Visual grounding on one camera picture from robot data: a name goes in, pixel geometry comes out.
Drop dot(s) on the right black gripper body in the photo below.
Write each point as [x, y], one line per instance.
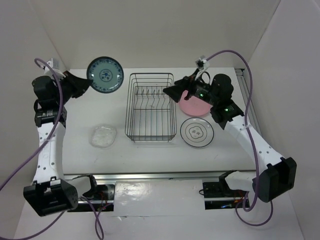
[201, 90]

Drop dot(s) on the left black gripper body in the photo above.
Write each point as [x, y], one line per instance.
[66, 93]

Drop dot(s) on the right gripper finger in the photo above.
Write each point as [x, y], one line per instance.
[182, 82]
[175, 92]

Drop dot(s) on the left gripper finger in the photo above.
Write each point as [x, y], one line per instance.
[78, 93]
[77, 82]

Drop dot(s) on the blue floral green plate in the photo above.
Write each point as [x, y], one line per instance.
[106, 74]

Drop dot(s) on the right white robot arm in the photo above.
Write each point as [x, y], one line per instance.
[275, 174]

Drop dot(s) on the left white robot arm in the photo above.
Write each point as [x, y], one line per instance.
[50, 192]

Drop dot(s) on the pink plastic plate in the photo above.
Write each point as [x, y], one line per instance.
[194, 107]

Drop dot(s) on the white plate dark rim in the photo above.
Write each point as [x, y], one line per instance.
[197, 132]

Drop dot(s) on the clear glass plate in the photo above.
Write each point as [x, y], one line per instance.
[103, 136]

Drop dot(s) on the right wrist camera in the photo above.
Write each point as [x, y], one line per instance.
[202, 65]

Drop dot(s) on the dark wire dish rack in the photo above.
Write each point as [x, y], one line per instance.
[150, 114]

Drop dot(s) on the aluminium front rail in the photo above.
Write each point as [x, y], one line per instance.
[106, 178]

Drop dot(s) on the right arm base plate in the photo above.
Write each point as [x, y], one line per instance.
[217, 199]

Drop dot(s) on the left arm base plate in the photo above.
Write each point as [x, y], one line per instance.
[102, 200]

